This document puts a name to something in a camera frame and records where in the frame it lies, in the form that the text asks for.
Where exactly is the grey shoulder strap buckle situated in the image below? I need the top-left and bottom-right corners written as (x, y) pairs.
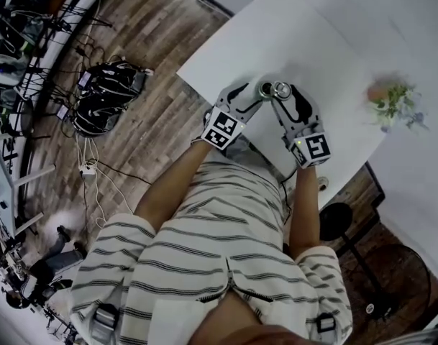
top-left (92, 302), bottom-right (117, 341)
top-left (315, 313), bottom-right (340, 334)

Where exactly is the person's left forearm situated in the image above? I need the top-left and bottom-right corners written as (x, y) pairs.
top-left (134, 140), bottom-right (214, 231)

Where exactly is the small round metal object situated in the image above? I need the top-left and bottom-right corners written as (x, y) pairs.
top-left (271, 80), bottom-right (292, 101)

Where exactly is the black standing fan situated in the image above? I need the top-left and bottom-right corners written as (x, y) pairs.
top-left (318, 202), bottom-right (432, 325)

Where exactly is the black backpack with white lines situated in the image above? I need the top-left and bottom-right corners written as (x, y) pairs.
top-left (74, 93), bottom-right (128, 136)
top-left (85, 61), bottom-right (147, 104)

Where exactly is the white side table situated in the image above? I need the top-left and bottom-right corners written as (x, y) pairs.
top-left (0, 133), bottom-right (58, 237)

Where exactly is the person's neck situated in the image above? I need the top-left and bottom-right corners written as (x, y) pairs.
top-left (188, 289), bottom-right (309, 345)

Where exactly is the person's striped shirt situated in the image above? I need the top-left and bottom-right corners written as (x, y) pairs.
top-left (70, 160), bottom-right (353, 345)

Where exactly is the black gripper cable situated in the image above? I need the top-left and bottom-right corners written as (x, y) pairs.
top-left (278, 167), bottom-right (298, 226)

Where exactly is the green translucent bottle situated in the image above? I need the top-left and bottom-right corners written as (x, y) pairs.
top-left (257, 81), bottom-right (275, 101)

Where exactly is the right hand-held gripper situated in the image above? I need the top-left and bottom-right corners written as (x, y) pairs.
top-left (270, 83), bottom-right (332, 170)

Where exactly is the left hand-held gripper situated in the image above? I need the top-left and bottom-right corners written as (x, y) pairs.
top-left (201, 82), bottom-right (265, 152)

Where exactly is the person's right forearm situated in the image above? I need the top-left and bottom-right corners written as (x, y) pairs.
top-left (288, 165), bottom-right (322, 260)

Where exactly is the small potted flower plant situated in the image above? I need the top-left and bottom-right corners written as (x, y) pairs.
top-left (364, 72), bottom-right (430, 134)

